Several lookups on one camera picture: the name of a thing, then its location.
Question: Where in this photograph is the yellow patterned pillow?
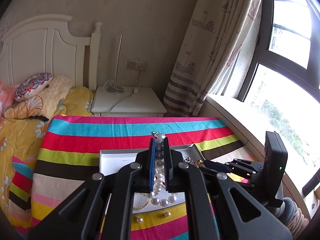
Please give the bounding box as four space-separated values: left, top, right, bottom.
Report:
4 76 73 119

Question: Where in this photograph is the embroidered round cushion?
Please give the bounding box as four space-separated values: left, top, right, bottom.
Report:
14 72 53 102

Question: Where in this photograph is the white bed headboard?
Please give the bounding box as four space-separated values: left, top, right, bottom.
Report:
1 14 102 90

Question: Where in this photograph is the gold bangle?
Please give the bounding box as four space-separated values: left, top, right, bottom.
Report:
133 195 150 210

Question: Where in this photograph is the white desk lamp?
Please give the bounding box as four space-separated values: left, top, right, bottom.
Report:
105 34 123 94

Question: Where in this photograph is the colourful striped cloth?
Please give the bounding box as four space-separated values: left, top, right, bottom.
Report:
1 115 253 237

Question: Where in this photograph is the yellow floral bedsheet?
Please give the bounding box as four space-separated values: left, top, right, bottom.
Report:
0 86 94 235

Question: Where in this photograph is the white bedside table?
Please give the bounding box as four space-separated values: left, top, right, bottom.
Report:
91 85 167 117

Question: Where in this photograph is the white pearl necklace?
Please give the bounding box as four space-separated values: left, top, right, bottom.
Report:
135 132 179 208

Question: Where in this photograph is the white charging cable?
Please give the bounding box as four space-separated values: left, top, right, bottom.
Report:
91 69 146 114

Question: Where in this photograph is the grey cardboard tray box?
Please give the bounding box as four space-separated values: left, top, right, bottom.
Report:
99 143 208 214

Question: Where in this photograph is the window frame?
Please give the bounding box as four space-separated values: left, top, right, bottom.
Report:
237 0 319 101

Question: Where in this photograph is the patterned striped curtain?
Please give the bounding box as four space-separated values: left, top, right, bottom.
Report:
163 0 261 116

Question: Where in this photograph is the gloved right hand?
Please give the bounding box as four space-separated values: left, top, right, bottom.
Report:
270 197 309 237

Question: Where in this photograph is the wall socket plate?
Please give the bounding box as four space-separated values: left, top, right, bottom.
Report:
126 60 148 72

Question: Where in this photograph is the pink floral folded quilt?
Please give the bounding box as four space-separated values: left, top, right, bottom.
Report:
0 80 17 118

